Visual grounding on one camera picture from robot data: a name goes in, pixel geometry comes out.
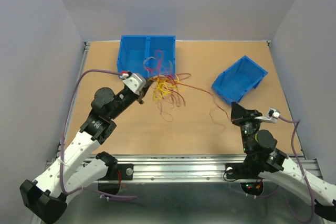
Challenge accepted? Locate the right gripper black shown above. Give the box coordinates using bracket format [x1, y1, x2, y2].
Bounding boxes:
[230, 101, 263, 153]

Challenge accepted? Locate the red yellow wire bundle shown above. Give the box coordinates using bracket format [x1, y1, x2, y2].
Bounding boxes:
[142, 49, 193, 123]

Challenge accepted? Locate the thin dark red wire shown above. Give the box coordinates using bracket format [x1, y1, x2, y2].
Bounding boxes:
[181, 82, 237, 132]

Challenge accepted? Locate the blue bin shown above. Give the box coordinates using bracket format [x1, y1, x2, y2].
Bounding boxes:
[143, 35, 176, 77]
[117, 35, 148, 77]
[212, 56, 268, 105]

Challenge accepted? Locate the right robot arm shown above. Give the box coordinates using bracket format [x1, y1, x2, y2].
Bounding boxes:
[223, 102, 335, 222]

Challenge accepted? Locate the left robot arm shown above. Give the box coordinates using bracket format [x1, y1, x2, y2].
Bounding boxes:
[19, 74, 152, 223]

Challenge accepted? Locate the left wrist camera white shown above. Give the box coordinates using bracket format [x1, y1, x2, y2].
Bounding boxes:
[121, 72, 146, 95]

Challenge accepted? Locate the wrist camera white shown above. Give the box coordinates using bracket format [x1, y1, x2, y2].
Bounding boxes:
[256, 108, 280, 124]
[121, 72, 146, 95]

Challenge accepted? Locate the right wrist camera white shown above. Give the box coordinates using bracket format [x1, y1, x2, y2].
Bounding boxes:
[256, 108, 280, 124]

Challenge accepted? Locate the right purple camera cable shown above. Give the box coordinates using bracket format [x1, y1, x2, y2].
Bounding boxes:
[245, 115, 316, 223]

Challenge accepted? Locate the purple camera cable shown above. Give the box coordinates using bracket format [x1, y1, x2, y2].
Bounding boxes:
[245, 115, 316, 223]
[59, 69, 138, 201]

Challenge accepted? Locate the aluminium front rail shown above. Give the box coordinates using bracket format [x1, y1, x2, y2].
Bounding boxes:
[43, 154, 322, 183]

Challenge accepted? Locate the aluminium rail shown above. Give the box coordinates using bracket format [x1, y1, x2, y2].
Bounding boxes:
[58, 41, 91, 150]
[43, 154, 322, 183]

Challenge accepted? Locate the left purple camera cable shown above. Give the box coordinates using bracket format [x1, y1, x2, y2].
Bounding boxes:
[59, 69, 138, 201]

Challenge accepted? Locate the aluminium left rail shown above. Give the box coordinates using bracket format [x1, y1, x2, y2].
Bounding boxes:
[58, 41, 91, 150]

